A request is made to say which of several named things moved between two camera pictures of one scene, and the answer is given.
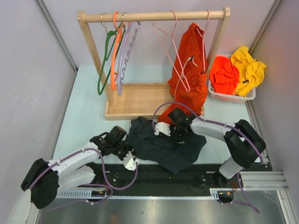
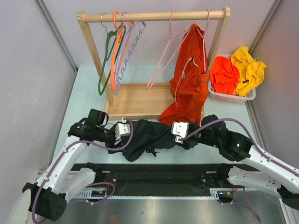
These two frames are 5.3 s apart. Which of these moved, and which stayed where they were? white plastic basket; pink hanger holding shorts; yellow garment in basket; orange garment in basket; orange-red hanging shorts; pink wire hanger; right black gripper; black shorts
Moved: black shorts; pink wire hanger; right black gripper
Stayed: orange-red hanging shorts; yellow garment in basket; pink hanger holding shorts; white plastic basket; orange garment in basket
